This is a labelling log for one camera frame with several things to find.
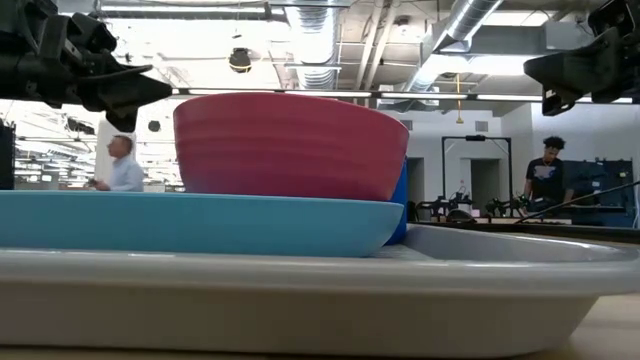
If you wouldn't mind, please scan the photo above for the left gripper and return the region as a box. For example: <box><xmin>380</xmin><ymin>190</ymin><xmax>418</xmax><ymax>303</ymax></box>
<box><xmin>27</xmin><ymin>0</ymin><xmax>174</xmax><ymax>134</ymax></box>

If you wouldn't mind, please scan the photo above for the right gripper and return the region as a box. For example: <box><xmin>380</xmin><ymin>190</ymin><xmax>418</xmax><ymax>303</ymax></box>
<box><xmin>523</xmin><ymin>24</ymin><xmax>640</xmax><ymax>117</ymax></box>

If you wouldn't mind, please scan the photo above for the teal round plate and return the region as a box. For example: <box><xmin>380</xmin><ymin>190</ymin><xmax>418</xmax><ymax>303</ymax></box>
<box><xmin>0</xmin><ymin>189</ymin><xmax>405</xmax><ymax>259</ymax></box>

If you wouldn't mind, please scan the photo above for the red plastic bowl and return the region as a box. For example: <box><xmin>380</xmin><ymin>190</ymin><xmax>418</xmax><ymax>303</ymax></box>
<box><xmin>172</xmin><ymin>91</ymin><xmax>411</xmax><ymax>202</ymax></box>

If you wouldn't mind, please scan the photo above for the blue plastic mug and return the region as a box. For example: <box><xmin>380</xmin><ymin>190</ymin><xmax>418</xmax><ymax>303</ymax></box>
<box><xmin>383</xmin><ymin>155</ymin><xmax>411</xmax><ymax>247</ymax></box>

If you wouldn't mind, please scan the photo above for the grey plastic tray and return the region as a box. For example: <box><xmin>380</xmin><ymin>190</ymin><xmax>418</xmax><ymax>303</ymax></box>
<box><xmin>0</xmin><ymin>223</ymin><xmax>640</xmax><ymax>359</ymax></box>

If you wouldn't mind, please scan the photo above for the person in light top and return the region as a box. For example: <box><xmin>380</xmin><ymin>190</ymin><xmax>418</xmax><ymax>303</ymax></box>
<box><xmin>88</xmin><ymin>134</ymin><xmax>146</xmax><ymax>193</ymax></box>

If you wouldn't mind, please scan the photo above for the person in dark top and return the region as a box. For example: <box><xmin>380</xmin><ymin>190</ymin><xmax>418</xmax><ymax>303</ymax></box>
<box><xmin>521</xmin><ymin>135</ymin><xmax>577</xmax><ymax>212</ymax></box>

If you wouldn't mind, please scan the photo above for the blue board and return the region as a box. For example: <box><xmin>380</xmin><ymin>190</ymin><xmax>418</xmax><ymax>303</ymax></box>
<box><xmin>563</xmin><ymin>158</ymin><xmax>637</xmax><ymax>229</ymax></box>

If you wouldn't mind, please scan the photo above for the black ceiling dome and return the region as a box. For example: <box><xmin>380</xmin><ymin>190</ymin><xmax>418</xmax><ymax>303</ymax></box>
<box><xmin>228</xmin><ymin>47</ymin><xmax>253</xmax><ymax>75</ymax></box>

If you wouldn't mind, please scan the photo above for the long ceiling light bar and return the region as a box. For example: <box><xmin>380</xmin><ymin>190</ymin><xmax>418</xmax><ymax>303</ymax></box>
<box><xmin>169</xmin><ymin>87</ymin><xmax>640</xmax><ymax>104</ymax></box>

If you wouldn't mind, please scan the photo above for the black camera gantry frame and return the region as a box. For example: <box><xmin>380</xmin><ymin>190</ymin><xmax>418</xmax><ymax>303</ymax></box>
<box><xmin>441</xmin><ymin>135</ymin><xmax>513</xmax><ymax>202</ymax></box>

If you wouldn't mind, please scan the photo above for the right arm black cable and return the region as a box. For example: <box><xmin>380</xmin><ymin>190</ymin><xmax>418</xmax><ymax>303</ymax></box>
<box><xmin>513</xmin><ymin>179</ymin><xmax>640</xmax><ymax>224</ymax></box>

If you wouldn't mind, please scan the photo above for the slanted silver ceiling duct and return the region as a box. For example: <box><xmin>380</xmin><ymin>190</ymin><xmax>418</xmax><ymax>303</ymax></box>
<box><xmin>404</xmin><ymin>0</ymin><xmax>504</xmax><ymax>92</ymax></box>

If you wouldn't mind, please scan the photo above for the black upright post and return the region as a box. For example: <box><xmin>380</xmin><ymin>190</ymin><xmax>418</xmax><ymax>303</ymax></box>
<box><xmin>0</xmin><ymin>119</ymin><xmax>17</xmax><ymax>191</ymax></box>

